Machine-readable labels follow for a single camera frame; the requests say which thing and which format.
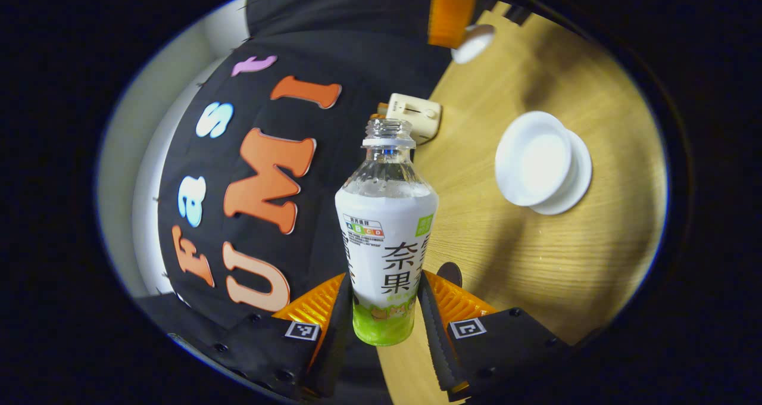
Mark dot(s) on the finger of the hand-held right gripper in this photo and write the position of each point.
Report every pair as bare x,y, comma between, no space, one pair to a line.
452,12
517,14

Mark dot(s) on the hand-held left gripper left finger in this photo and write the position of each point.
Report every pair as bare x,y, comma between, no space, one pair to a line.
336,348

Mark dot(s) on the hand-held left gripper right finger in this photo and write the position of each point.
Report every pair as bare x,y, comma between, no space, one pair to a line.
437,345

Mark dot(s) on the dark brown round coaster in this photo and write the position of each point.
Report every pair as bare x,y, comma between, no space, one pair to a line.
450,273

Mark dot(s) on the clear water bottle white label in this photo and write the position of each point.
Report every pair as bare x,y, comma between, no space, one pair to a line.
387,244

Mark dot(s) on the white teacup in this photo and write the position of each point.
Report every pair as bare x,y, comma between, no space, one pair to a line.
533,161

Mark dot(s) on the white toaster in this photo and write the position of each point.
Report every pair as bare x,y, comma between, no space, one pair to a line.
417,116

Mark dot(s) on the brown toast slice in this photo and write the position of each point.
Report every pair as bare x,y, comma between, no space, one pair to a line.
382,111

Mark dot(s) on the white saucer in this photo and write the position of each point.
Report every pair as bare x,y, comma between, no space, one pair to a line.
580,178

